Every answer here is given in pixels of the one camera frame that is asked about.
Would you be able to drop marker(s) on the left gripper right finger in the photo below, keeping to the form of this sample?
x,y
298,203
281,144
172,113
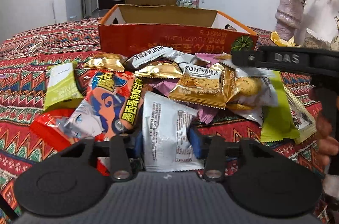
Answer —
x,y
210,149

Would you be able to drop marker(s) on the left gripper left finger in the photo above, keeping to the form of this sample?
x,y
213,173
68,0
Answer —
x,y
125,156

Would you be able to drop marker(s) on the gold seed cracker packet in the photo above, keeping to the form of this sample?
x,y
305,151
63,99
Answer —
x,y
205,91

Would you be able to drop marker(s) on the person right hand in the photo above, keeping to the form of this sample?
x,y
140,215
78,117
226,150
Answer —
x,y
327,129

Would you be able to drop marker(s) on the plate of orange slices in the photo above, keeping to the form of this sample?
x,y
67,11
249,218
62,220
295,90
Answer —
x,y
277,40

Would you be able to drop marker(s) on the pink textured vase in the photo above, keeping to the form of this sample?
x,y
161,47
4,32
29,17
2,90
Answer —
x,y
289,16

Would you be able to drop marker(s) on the red anime chip bag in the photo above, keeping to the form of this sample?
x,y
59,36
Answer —
x,y
111,107

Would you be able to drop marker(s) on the right green snack bar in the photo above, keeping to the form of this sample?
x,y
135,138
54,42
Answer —
x,y
277,121

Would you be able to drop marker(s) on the gold round cookie packet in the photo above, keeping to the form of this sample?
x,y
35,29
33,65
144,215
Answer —
x,y
247,93

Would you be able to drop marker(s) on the pink snack packet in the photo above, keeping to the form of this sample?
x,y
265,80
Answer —
x,y
164,86

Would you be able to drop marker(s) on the left green white snack bar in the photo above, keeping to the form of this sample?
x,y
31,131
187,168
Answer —
x,y
62,91

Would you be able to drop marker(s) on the gold small snack packet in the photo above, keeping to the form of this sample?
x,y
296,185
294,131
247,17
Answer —
x,y
107,61

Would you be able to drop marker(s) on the orange cardboard tray box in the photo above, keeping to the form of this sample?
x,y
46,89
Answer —
x,y
131,29

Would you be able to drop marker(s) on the colourful patterned tablecloth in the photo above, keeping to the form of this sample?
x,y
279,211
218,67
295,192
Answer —
x,y
25,59

